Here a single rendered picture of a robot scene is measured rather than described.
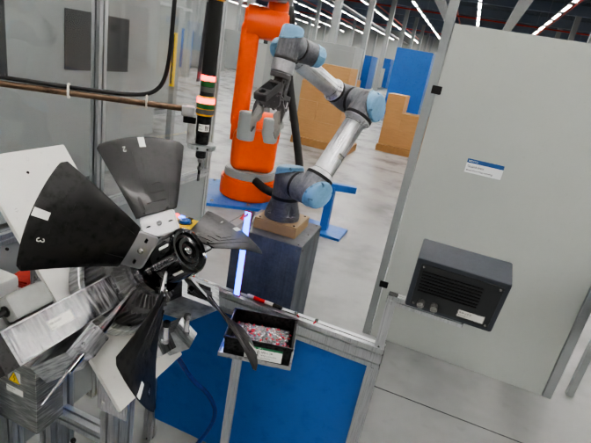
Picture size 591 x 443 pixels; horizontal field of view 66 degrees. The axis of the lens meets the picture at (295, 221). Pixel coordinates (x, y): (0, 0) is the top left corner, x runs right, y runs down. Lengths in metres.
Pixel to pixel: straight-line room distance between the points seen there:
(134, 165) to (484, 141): 2.03
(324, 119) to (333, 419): 7.80
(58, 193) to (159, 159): 0.36
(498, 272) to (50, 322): 1.13
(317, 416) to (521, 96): 1.93
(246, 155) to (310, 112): 4.33
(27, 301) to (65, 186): 0.25
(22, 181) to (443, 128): 2.16
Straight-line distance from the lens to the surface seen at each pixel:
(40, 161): 1.38
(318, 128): 9.23
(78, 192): 1.02
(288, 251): 1.83
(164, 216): 1.21
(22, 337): 1.04
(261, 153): 5.08
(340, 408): 1.77
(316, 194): 1.75
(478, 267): 1.40
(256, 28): 5.12
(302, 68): 1.78
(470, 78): 2.77
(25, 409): 1.53
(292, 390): 1.80
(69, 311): 1.10
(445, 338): 3.19
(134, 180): 1.25
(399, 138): 10.33
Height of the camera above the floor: 1.72
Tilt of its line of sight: 20 degrees down
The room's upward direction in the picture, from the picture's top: 10 degrees clockwise
